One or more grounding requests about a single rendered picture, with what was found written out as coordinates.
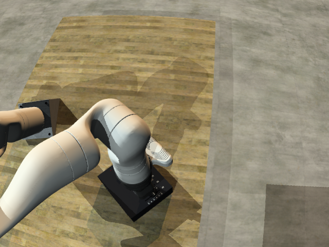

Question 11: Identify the black lighting desk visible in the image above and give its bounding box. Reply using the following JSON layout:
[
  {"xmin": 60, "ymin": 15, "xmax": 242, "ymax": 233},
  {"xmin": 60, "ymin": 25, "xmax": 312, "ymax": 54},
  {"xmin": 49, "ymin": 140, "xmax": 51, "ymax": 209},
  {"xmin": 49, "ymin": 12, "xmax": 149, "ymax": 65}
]
[{"xmin": 97, "ymin": 165, "xmax": 173, "ymax": 222}]

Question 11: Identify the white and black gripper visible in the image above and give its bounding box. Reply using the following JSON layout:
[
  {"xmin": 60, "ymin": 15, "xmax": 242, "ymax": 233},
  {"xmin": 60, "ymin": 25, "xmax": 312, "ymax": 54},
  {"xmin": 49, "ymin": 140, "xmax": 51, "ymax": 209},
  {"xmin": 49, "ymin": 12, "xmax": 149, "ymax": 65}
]
[{"xmin": 114, "ymin": 136, "xmax": 173, "ymax": 200}]

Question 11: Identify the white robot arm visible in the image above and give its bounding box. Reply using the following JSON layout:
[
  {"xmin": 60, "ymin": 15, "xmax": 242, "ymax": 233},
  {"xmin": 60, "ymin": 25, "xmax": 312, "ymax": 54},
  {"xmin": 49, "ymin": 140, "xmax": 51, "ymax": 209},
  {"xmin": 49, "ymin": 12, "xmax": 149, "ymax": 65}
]
[{"xmin": 0, "ymin": 99, "xmax": 151, "ymax": 238}]

